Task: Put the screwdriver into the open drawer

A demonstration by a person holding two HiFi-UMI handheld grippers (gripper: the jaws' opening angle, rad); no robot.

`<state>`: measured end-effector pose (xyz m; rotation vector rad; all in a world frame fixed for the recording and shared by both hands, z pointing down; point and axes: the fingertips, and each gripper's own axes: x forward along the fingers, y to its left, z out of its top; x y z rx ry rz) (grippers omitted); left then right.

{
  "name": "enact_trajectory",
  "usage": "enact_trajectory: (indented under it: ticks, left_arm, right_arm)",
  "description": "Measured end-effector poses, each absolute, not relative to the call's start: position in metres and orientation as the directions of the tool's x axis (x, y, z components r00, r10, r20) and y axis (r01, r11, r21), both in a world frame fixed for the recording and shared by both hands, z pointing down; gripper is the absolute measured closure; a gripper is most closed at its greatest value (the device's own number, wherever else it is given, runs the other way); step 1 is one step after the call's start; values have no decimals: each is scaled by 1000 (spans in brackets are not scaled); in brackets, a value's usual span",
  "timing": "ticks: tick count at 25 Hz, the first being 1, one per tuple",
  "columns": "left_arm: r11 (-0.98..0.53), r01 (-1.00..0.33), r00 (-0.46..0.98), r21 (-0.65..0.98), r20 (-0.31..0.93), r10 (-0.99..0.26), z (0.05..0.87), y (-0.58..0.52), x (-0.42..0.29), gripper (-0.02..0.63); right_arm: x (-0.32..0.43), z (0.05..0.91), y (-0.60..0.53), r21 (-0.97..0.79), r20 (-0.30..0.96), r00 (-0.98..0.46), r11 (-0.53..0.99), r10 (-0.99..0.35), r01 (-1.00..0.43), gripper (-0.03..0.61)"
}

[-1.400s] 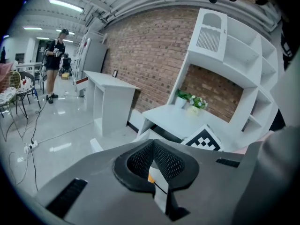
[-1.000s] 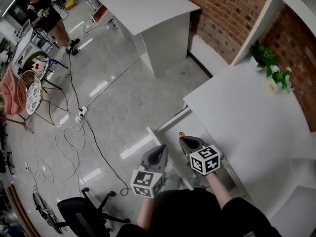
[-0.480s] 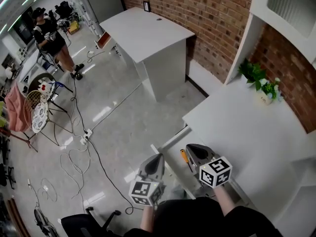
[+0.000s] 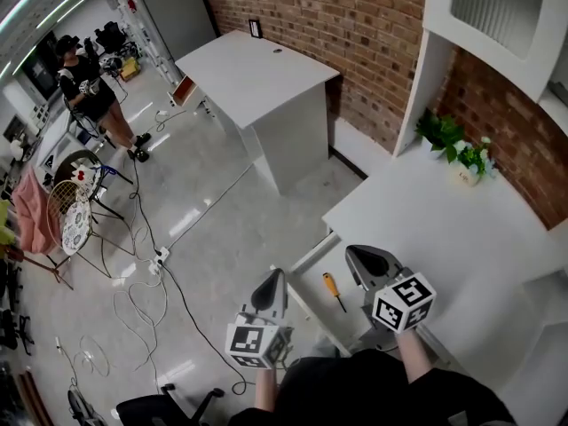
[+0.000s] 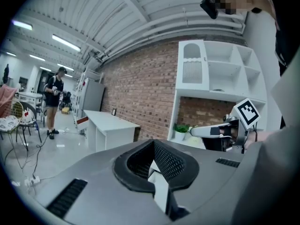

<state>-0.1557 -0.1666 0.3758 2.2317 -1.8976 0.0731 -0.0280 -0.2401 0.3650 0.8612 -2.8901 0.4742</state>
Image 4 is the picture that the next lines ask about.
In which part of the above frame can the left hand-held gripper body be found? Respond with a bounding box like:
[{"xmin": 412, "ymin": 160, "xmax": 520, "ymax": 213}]
[{"xmin": 225, "ymin": 303, "xmax": 295, "ymax": 371}]

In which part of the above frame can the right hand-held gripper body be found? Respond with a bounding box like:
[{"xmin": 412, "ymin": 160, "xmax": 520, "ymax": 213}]
[{"xmin": 363, "ymin": 268, "xmax": 438, "ymax": 335}]

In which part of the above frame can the orange handle screwdriver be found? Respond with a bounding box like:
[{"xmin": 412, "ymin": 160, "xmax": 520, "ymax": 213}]
[{"xmin": 321, "ymin": 272, "xmax": 348, "ymax": 313}]

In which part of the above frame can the white board panel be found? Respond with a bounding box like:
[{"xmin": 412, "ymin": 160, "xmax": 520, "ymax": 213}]
[{"xmin": 269, "ymin": 232, "xmax": 383, "ymax": 358}]

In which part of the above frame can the person's right forearm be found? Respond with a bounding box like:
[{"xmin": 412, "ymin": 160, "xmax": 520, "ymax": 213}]
[{"xmin": 396, "ymin": 328, "xmax": 434, "ymax": 383}]

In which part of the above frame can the person's left forearm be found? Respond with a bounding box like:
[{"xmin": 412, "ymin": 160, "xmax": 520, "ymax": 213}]
[{"xmin": 253, "ymin": 366, "xmax": 283, "ymax": 414}]

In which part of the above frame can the wooden box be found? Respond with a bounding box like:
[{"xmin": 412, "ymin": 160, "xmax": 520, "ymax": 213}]
[{"xmin": 172, "ymin": 75, "xmax": 198, "ymax": 107}]

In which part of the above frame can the person's black shirt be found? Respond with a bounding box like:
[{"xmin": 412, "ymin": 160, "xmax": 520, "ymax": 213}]
[{"xmin": 228, "ymin": 355, "xmax": 518, "ymax": 426}]

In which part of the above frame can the black office chair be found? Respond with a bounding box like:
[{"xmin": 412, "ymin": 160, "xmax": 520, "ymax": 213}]
[{"xmin": 115, "ymin": 383, "xmax": 225, "ymax": 426}]

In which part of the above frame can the white flower potted plant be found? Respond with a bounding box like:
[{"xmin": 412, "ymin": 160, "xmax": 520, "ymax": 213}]
[{"xmin": 454, "ymin": 137, "xmax": 496, "ymax": 188}]

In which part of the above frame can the green leafy potted plant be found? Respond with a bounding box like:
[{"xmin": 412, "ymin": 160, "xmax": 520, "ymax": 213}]
[{"xmin": 414, "ymin": 108, "xmax": 465, "ymax": 164}]

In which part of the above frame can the grey black floor equipment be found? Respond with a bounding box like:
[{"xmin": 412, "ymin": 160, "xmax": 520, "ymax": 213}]
[{"xmin": 66, "ymin": 387, "xmax": 108, "ymax": 426}]

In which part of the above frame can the white bag with red bow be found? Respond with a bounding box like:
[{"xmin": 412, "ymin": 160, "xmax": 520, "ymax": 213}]
[{"xmin": 70, "ymin": 166, "xmax": 95, "ymax": 186}]

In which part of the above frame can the white desk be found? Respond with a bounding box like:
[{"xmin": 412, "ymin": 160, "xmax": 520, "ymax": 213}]
[{"xmin": 174, "ymin": 29, "xmax": 343, "ymax": 197}]

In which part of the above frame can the brown wooden plank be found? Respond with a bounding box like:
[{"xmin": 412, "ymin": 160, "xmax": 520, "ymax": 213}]
[{"xmin": 17, "ymin": 369, "xmax": 55, "ymax": 426}]

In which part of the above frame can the black round metal chair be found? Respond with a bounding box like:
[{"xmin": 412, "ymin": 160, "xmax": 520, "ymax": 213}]
[{"xmin": 53, "ymin": 149, "xmax": 110, "ymax": 204}]

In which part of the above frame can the pink cloth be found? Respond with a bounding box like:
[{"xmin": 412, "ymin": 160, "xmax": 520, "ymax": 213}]
[{"xmin": 10, "ymin": 165, "xmax": 61, "ymax": 257}]

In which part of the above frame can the white shelf cabinet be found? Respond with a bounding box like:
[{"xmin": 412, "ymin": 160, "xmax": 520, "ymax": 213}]
[{"xmin": 392, "ymin": 0, "xmax": 568, "ymax": 159}]

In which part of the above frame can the yellow box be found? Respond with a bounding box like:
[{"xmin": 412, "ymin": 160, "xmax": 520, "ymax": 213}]
[{"xmin": 119, "ymin": 57, "xmax": 141, "ymax": 83}]

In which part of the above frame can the grey tall cabinet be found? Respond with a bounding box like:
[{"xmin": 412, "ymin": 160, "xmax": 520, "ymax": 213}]
[{"xmin": 134, "ymin": 0, "xmax": 219, "ymax": 64}]

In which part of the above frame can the black floor cable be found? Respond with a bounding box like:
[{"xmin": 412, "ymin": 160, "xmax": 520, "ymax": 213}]
[
  {"xmin": 160, "ymin": 262, "xmax": 250, "ymax": 395},
  {"xmin": 129, "ymin": 157, "xmax": 162, "ymax": 253}
]

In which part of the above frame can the white floor cable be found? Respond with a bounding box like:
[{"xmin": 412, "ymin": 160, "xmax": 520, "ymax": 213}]
[{"xmin": 112, "ymin": 272, "xmax": 170, "ymax": 373}]

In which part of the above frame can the coiled white cable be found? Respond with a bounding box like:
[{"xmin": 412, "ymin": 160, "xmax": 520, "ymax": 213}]
[{"xmin": 54, "ymin": 334, "xmax": 113, "ymax": 380}]

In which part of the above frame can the wire chair with floral cushion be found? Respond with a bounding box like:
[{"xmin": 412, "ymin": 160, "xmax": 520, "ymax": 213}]
[{"xmin": 45, "ymin": 179, "xmax": 113, "ymax": 280}]

